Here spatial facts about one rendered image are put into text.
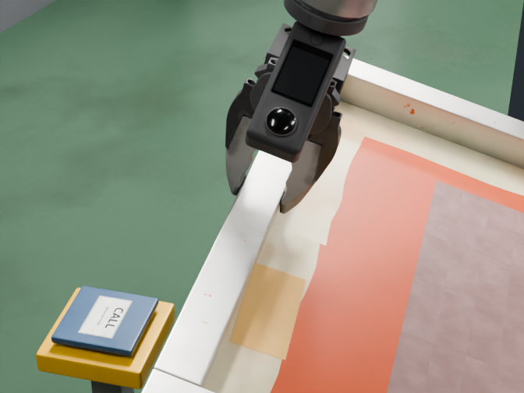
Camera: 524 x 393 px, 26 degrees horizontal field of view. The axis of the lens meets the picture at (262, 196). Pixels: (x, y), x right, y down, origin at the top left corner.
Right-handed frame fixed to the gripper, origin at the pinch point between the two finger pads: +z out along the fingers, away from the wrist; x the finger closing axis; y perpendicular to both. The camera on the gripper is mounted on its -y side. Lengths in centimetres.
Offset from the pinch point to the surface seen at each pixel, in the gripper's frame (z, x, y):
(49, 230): 148, 61, 148
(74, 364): 36.4, 14.4, 5.6
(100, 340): 33.6, 12.6, 8.0
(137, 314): 33.0, 10.1, 13.4
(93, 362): 35.4, 12.4, 6.1
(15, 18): 162, 123, 267
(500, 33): 117, -46, 302
